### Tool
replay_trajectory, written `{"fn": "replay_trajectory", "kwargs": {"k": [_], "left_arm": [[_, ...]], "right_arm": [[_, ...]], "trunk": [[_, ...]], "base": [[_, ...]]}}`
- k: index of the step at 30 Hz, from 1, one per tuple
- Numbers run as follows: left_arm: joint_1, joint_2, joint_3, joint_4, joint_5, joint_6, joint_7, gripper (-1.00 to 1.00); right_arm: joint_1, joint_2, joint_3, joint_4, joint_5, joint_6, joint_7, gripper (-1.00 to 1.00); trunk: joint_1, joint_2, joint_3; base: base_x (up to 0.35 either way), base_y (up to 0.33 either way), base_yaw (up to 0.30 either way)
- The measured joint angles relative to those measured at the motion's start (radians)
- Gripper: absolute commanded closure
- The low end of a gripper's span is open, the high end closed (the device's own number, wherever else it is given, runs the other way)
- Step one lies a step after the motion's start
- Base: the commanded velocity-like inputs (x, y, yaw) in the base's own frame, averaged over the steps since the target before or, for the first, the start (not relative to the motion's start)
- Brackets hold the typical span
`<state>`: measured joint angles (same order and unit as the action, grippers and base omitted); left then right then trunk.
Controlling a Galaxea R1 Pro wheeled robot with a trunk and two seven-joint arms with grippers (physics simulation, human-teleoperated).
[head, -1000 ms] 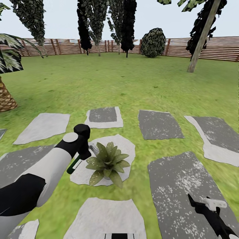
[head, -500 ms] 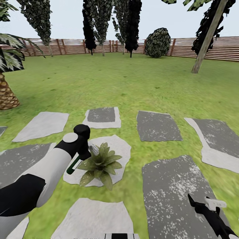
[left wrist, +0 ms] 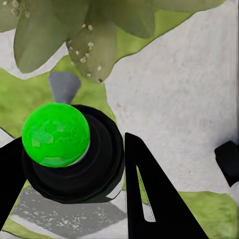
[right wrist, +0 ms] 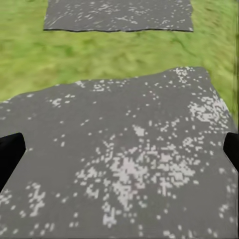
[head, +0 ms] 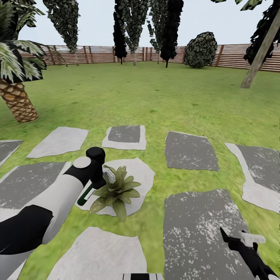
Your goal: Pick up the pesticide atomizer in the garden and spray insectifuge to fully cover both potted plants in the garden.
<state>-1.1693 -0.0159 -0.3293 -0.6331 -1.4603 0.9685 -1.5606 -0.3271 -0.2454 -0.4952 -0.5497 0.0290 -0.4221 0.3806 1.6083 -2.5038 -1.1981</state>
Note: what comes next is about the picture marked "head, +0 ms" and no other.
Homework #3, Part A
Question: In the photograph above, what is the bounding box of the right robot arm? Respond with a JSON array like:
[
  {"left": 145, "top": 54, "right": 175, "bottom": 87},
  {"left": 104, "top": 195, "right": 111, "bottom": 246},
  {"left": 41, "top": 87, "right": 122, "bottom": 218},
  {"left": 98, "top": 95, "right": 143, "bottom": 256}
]
[{"left": 220, "top": 227, "right": 280, "bottom": 280}]

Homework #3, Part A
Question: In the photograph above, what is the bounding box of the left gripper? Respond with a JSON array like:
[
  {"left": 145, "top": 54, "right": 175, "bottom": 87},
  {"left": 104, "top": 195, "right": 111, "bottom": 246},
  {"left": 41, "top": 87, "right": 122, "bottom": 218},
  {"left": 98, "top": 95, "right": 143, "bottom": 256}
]
[{"left": 90, "top": 171, "right": 106, "bottom": 189}]

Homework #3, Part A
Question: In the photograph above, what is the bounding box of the insectifuge atomizer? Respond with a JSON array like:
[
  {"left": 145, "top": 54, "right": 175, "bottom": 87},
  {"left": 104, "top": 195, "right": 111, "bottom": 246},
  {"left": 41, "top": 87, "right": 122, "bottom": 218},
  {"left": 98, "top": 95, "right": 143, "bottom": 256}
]
[{"left": 77, "top": 183, "right": 97, "bottom": 206}]

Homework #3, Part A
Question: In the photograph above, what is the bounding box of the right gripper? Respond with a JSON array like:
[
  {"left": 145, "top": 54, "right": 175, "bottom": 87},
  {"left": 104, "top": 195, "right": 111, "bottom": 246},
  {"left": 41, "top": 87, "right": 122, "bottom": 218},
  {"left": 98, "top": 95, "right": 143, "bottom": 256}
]
[{"left": 220, "top": 227, "right": 259, "bottom": 263}]

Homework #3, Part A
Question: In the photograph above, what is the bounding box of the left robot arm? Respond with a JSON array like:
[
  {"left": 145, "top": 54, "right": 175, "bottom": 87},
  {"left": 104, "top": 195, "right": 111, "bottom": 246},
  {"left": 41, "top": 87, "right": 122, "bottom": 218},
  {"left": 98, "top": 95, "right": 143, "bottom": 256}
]
[{"left": 0, "top": 147, "right": 116, "bottom": 280}]

